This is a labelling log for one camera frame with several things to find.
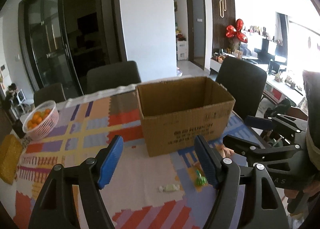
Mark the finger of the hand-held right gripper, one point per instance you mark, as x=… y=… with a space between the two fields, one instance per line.
x=258 y=122
x=240 y=143

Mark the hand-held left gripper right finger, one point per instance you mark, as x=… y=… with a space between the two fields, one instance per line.
x=207 y=161

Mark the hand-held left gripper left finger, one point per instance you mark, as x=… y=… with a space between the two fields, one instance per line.
x=110 y=161

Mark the tan snack packet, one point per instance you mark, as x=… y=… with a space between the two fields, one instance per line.
x=227 y=152

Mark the green lollipop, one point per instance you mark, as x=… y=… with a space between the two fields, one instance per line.
x=200 y=181

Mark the white-green candy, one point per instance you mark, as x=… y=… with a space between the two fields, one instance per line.
x=168 y=188

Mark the brown cardboard box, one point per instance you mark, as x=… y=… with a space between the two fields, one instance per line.
x=175 y=123

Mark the person's right hand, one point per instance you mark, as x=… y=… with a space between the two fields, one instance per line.
x=290 y=194

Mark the dark green cloth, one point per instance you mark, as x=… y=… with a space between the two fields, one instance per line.
x=282 y=106

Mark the black office chair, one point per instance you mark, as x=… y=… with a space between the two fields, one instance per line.
x=241 y=86

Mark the red-brown wooden child chair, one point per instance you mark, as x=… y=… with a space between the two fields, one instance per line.
x=298 y=112

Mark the colourful patterned tablecloth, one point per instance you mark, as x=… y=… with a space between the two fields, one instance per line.
x=75 y=131

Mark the white sideboard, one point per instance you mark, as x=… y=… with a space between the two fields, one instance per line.
x=250 y=56

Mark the pink plastic basket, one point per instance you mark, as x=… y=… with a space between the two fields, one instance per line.
x=46 y=126

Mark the pile of oranges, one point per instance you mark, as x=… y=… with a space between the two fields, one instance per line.
x=36 y=120

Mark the dark grey dining chair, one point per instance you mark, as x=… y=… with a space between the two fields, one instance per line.
x=50 y=93
x=113 y=76

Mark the red foil balloons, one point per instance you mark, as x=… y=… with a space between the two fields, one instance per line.
x=236 y=32

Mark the yellow sponge cloth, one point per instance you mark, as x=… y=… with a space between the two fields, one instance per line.
x=10 y=158

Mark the white shelf unit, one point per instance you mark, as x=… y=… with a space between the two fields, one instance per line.
x=182 y=50

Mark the dark room door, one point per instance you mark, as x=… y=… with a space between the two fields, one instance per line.
x=197 y=26

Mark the black and white cat figure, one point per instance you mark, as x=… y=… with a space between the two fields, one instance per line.
x=10 y=93

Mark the black glass sliding door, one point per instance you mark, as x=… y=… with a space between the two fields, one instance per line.
x=50 y=38

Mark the small white frame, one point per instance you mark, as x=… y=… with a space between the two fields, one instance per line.
x=20 y=95

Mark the gold wall ornament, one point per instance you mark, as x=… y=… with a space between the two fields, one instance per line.
x=222 y=6

